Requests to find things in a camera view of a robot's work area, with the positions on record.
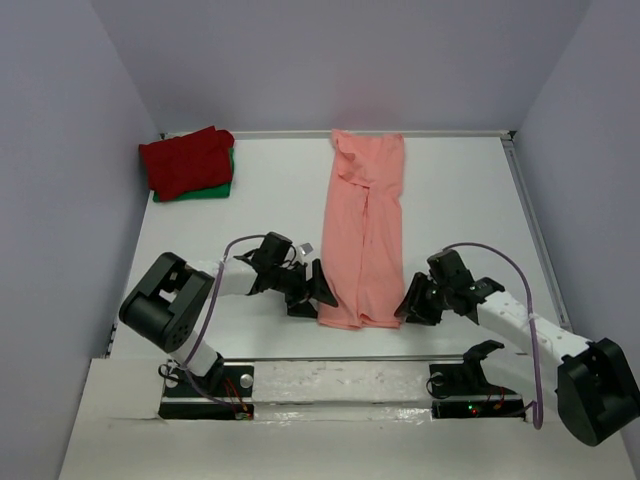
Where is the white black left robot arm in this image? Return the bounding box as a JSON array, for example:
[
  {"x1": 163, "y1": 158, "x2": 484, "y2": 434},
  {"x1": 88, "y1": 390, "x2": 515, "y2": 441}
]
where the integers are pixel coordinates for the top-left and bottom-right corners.
[{"x1": 118, "y1": 232, "x2": 339, "y2": 402}]

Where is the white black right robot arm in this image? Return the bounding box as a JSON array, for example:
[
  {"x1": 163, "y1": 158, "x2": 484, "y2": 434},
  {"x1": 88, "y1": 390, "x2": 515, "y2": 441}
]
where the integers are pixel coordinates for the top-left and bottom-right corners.
[{"x1": 395, "y1": 246, "x2": 639, "y2": 446}]

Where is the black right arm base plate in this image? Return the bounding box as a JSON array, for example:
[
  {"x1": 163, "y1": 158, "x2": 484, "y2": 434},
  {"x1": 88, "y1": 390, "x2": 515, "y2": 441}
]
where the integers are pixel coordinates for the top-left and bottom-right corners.
[{"x1": 425, "y1": 363, "x2": 526, "y2": 420}]

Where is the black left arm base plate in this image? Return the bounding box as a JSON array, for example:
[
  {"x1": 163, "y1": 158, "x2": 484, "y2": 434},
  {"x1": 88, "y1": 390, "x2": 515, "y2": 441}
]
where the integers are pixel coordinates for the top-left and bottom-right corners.
[{"x1": 157, "y1": 361, "x2": 255, "y2": 421}]

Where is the salmon pink t-shirt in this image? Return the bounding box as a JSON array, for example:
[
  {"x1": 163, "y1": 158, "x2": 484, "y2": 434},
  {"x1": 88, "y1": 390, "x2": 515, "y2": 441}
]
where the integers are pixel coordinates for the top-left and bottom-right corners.
[{"x1": 318, "y1": 130, "x2": 405, "y2": 330}]

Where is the folded green t-shirt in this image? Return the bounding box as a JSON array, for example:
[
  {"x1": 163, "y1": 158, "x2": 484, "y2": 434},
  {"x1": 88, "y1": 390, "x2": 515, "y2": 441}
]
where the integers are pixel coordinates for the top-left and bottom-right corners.
[{"x1": 152, "y1": 148, "x2": 235, "y2": 203}]

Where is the aluminium table edge rail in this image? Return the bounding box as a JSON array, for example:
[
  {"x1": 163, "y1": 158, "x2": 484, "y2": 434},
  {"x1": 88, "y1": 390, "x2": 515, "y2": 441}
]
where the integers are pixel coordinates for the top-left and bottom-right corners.
[{"x1": 500, "y1": 131, "x2": 574, "y2": 333}]

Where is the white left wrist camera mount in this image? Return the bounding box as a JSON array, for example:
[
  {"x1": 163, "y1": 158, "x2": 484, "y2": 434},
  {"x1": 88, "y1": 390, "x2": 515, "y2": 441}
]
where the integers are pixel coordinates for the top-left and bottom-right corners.
[{"x1": 298, "y1": 243, "x2": 314, "y2": 257}]

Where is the folded dark red t-shirt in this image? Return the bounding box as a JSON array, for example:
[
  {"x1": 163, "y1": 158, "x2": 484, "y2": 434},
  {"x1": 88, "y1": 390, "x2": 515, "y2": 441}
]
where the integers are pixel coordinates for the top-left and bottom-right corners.
[{"x1": 138, "y1": 126, "x2": 235, "y2": 202}]

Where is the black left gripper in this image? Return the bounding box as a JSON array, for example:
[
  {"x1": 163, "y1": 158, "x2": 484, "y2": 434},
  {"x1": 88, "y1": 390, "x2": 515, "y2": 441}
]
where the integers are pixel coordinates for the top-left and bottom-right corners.
[{"x1": 268, "y1": 259, "x2": 336, "y2": 320}]

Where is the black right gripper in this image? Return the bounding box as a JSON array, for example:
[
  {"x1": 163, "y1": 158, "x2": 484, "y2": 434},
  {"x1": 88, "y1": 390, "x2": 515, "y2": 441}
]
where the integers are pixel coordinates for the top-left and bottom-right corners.
[{"x1": 392, "y1": 271, "x2": 451, "y2": 326}]

